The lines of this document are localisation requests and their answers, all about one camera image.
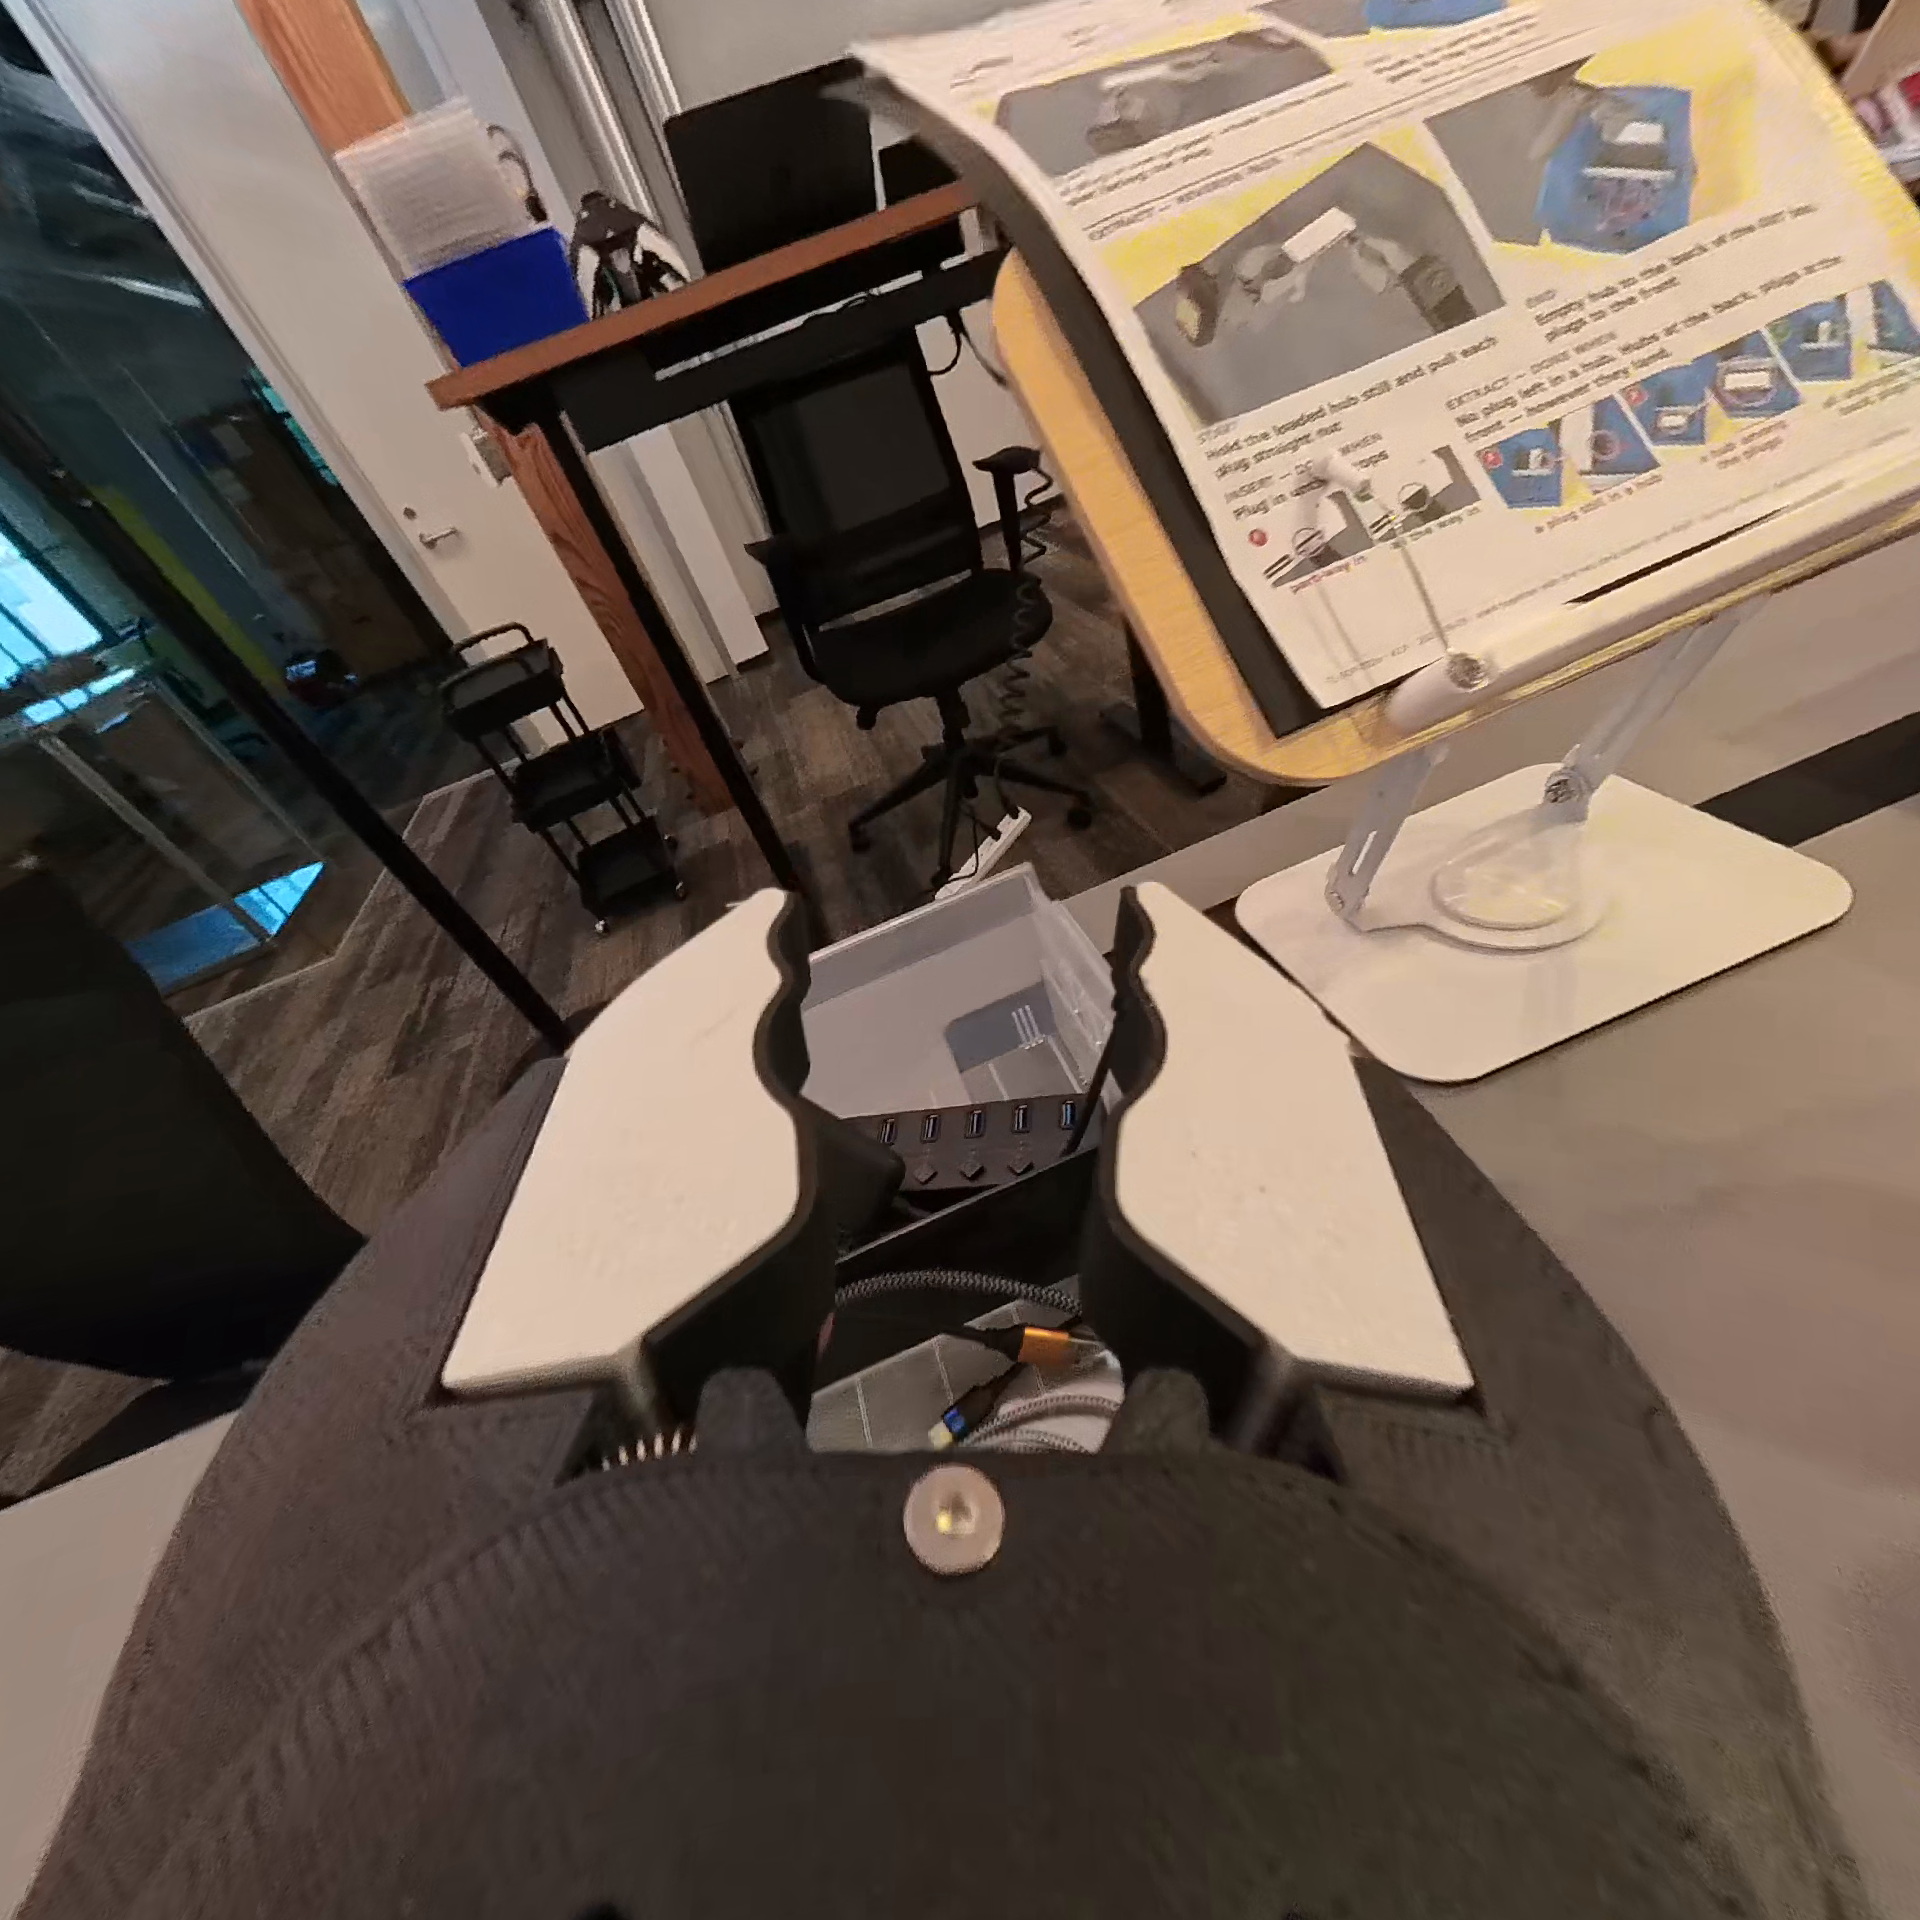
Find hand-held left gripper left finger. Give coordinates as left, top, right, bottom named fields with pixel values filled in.
left=438, top=886, right=838, bottom=1420

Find blue storage bin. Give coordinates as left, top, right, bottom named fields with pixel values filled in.
left=405, top=225, right=590, bottom=369

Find black coiled cord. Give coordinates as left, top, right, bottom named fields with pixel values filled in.
left=989, top=556, right=1058, bottom=752

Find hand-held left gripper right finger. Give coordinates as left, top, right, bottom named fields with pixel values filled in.
left=1078, top=882, right=1478, bottom=1453

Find wooden top black desk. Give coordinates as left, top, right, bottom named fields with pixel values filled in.
left=428, top=180, right=1186, bottom=797

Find black wire cart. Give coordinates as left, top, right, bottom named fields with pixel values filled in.
left=438, top=622, right=692, bottom=934

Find white book stand wooden board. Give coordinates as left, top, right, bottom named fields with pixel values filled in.
left=989, top=0, right=1920, bottom=1086

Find printed instruction sheet pad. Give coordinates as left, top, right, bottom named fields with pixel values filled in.
left=852, top=0, right=1920, bottom=737

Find clear acrylic box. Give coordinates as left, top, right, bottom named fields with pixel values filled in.
left=802, top=862, right=1126, bottom=1453

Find white power strip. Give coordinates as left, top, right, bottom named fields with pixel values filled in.
left=933, top=806, right=1037, bottom=902

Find wooden post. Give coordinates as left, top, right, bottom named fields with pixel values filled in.
left=237, top=0, right=735, bottom=819

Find black white bike helmet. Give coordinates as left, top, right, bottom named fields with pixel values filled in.
left=568, top=193, right=692, bottom=313

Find black seven-port usb hub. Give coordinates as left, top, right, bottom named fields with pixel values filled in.
left=838, top=1099, right=1104, bottom=1193

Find black usb cable orange plugs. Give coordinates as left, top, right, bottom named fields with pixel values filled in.
left=959, top=1318, right=1120, bottom=1442

